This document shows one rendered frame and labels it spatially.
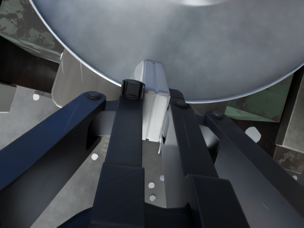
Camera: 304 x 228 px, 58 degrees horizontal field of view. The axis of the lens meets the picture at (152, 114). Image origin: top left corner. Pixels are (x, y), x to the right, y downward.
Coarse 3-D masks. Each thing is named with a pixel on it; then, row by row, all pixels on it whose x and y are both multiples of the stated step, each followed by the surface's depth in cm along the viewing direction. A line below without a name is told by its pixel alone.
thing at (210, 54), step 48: (48, 0) 21; (96, 0) 22; (144, 0) 22; (192, 0) 22; (240, 0) 23; (288, 0) 23; (96, 48) 22; (144, 48) 22; (192, 48) 22; (240, 48) 23; (288, 48) 23; (192, 96) 22; (240, 96) 22
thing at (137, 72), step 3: (144, 60) 22; (138, 63) 22; (141, 63) 22; (138, 66) 22; (141, 66) 22; (135, 69) 22; (138, 69) 22; (141, 69) 22; (135, 72) 22; (138, 72) 22; (141, 72) 22; (135, 75) 22; (138, 75) 22; (135, 78) 22; (138, 78) 22
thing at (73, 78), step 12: (72, 60) 22; (60, 72) 22; (72, 72) 22; (84, 72) 22; (60, 84) 22; (72, 84) 22; (84, 84) 22; (96, 84) 22; (108, 84) 22; (60, 96) 22; (72, 96) 22; (108, 96) 22; (204, 108) 23; (216, 108) 23
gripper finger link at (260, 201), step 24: (216, 120) 13; (240, 144) 11; (216, 168) 13; (240, 168) 11; (264, 168) 10; (240, 192) 11; (264, 192) 10; (288, 192) 9; (264, 216) 9; (288, 216) 8
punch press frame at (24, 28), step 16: (16, 0) 34; (0, 16) 34; (16, 16) 34; (32, 16) 34; (0, 32) 34; (16, 32) 34; (32, 32) 34; (48, 32) 34; (32, 48) 40; (48, 48) 35; (288, 80) 38; (256, 96) 37; (272, 96) 37; (240, 112) 40; (256, 112) 37; (272, 112) 37
